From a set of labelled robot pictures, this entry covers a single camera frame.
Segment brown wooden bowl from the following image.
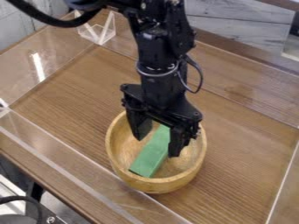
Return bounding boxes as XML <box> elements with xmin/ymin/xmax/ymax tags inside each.
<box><xmin>105</xmin><ymin>111</ymin><xmax>207</xmax><ymax>194</ymax></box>

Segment green rectangular block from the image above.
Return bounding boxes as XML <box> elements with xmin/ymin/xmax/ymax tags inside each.
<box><xmin>128</xmin><ymin>125</ymin><xmax>169</xmax><ymax>178</ymax></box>

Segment clear acrylic tray enclosure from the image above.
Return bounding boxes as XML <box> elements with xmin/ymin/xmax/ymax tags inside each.
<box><xmin>0</xmin><ymin>18</ymin><xmax>299</xmax><ymax>224</ymax></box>

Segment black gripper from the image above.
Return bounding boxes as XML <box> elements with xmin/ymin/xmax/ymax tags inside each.
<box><xmin>120</xmin><ymin>62</ymin><xmax>201</xmax><ymax>158</ymax></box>

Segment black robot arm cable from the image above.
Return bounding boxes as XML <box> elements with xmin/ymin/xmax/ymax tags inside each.
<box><xmin>4</xmin><ymin>0</ymin><xmax>103</xmax><ymax>29</ymax></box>

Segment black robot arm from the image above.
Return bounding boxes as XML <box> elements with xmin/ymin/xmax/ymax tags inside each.
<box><xmin>64</xmin><ymin>0</ymin><xmax>201</xmax><ymax>158</ymax></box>

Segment black metal table bracket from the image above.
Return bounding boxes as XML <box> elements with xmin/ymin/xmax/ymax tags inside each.
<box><xmin>25</xmin><ymin>182</ymin><xmax>66</xmax><ymax>224</ymax></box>

